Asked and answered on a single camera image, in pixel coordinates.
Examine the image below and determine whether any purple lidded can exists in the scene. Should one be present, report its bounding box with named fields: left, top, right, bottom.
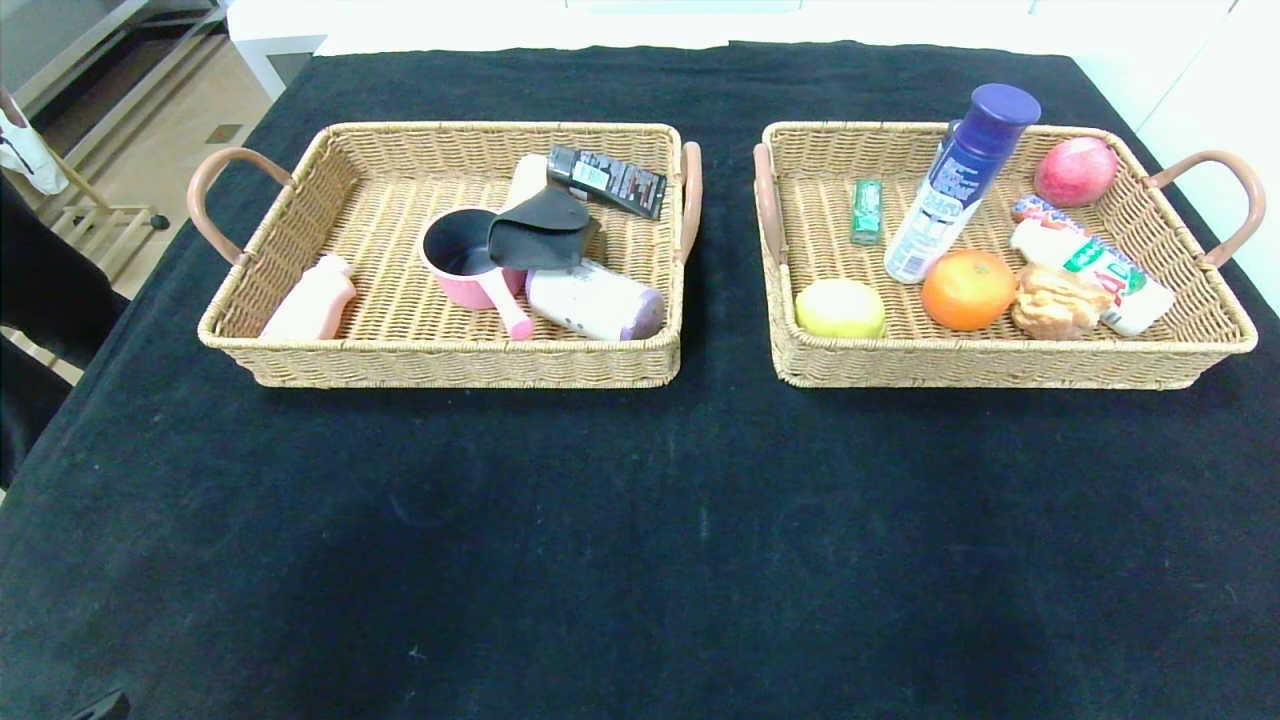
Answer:
left=525, top=258, right=667, bottom=343

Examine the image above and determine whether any black pouch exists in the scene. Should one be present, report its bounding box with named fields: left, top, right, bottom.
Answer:
left=487, top=186, right=602, bottom=271

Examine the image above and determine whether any pink saucepan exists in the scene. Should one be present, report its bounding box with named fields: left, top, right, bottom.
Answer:
left=421, top=208, right=535, bottom=342

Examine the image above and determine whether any orange fruit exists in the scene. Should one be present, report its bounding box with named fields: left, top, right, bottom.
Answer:
left=921, top=249, right=1018, bottom=332

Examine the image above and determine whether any blue capped spray can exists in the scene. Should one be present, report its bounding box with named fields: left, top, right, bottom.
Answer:
left=885, top=83, right=1043, bottom=286

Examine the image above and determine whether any cream bread bun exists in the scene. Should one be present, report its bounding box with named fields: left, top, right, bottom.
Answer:
left=1012, top=263, right=1114, bottom=341

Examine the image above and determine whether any wicker basket with food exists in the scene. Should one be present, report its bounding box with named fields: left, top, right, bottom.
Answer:
left=752, top=121, right=1267, bottom=391

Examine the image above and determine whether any wicker basket with spatula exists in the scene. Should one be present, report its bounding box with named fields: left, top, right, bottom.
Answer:
left=187, top=121, right=703, bottom=390

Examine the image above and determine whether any black tablecloth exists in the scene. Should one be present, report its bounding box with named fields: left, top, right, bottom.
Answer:
left=0, top=40, right=1280, bottom=720

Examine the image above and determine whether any dark cosmetic tube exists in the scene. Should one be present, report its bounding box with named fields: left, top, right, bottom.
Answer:
left=547, top=145, right=668, bottom=221

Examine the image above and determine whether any yellow lemon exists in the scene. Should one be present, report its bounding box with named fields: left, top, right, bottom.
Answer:
left=795, top=278, right=887, bottom=340

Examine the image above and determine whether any green gum pack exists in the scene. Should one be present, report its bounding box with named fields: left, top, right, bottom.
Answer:
left=849, top=179, right=886, bottom=247

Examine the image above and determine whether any pink lotion bottle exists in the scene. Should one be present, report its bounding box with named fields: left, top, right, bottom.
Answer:
left=260, top=254, right=358, bottom=341

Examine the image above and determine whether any red blue wrapped snack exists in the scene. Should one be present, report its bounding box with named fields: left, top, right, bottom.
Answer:
left=1010, top=195, right=1076, bottom=235

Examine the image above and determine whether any red apple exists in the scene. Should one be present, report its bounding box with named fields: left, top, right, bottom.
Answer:
left=1033, top=137, right=1119, bottom=208

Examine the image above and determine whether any white table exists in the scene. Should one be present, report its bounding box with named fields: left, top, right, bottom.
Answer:
left=226, top=0, right=1081, bottom=101

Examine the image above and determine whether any white yoghurt drink bottle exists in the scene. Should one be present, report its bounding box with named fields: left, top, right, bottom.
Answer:
left=1011, top=219, right=1177, bottom=337

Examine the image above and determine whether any beige wheeled metal rack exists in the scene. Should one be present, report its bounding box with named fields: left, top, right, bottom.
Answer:
left=40, top=150, right=171, bottom=286

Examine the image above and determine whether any white cloth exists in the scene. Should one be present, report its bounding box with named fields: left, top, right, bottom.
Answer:
left=0, top=85, right=69, bottom=198

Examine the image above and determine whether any teal handled beige spatula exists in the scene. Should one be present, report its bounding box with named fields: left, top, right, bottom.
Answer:
left=507, top=154, right=553, bottom=211

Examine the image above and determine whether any grey shelf frame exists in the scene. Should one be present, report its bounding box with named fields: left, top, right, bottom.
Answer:
left=0, top=0, right=229, bottom=151

